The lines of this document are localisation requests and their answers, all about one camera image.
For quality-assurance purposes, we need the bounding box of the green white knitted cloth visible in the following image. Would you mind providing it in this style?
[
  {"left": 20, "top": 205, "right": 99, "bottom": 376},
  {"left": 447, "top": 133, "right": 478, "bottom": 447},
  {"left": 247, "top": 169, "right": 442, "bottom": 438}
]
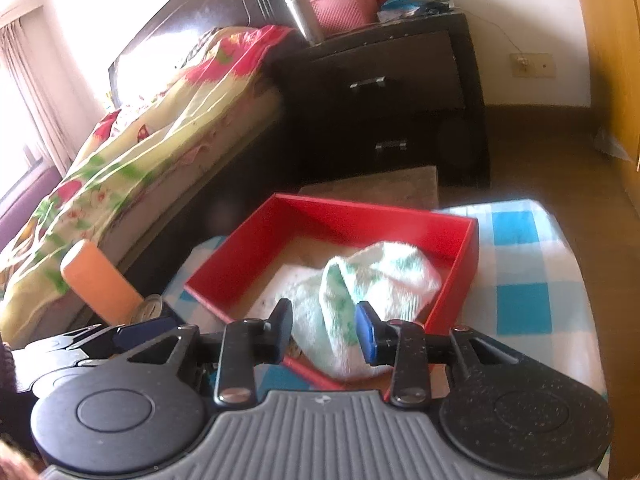
[{"left": 241, "top": 237, "right": 442, "bottom": 382}]

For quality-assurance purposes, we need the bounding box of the orange ribbed bottle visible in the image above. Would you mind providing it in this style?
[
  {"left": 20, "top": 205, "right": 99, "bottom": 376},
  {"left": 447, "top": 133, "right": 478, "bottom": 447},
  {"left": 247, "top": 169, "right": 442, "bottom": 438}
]
[{"left": 61, "top": 240, "right": 143, "bottom": 325}]

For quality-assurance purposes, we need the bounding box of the red open box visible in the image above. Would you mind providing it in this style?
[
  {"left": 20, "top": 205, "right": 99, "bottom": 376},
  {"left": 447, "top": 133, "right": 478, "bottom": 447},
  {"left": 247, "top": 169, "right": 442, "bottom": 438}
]
[{"left": 183, "top": 193, "right": 481, "bottom": 392}]

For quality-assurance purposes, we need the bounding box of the blue white checkered tablecloth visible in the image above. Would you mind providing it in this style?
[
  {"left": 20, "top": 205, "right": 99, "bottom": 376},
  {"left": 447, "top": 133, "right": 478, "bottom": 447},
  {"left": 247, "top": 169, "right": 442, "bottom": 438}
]
[{"left": 163, "top": 200, "right": 606, "bottom": 399}]

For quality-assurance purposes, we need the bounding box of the brown stool top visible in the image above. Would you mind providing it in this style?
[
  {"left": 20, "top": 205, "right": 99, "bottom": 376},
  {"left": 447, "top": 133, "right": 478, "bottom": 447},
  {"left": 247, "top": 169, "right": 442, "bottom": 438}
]
[{"left": 298, "top": 166, "right": 439, "bottom": 210}]

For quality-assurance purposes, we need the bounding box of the dark wooden nightstand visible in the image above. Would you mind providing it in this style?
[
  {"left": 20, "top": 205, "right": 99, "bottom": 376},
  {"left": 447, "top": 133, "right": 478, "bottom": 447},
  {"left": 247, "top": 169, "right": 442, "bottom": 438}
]
[{"left": 273, "top": 11, "right": 490, "bottom": 188}]

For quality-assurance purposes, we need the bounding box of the white paper scrap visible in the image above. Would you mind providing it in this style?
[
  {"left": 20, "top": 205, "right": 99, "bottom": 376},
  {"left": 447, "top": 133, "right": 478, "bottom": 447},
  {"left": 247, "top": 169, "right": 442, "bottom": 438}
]
[{"left": 593, "top": 127, "right": 632, "bottom": 162}]

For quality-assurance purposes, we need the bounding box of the beige window curtain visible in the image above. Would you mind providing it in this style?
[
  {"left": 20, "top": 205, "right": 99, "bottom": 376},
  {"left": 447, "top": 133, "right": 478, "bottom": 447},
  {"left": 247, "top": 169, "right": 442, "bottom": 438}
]
[{"left": 1, "top": 18, "right": 75, "bottom": 177}]

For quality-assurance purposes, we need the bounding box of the pink plastic basket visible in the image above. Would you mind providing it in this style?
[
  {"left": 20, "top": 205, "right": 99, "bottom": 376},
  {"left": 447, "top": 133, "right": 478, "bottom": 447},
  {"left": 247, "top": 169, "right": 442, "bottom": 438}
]
[{"left": 311, "top": 0, "right": 378, "bottom": 37}]

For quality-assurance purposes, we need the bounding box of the dark wooden headboard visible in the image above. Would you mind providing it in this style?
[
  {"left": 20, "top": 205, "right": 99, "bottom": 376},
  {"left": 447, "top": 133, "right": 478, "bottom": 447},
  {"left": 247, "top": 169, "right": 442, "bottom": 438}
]
[{"left": 108, "top": 0, "right": 294, "bottom": 107}]

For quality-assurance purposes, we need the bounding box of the wooden wardrobe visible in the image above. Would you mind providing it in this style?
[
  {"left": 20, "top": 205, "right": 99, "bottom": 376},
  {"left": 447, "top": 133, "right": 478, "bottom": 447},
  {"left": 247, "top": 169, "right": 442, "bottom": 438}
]
[{"left": 579, "top": 0, "right": 639, "bottom": 208}]

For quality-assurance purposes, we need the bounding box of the beige wall socket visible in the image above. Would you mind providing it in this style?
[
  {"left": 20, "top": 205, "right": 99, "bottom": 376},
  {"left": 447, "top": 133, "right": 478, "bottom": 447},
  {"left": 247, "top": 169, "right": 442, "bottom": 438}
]
[{"left": 510, "top": 53, "right": 556, "bottom": 78}]

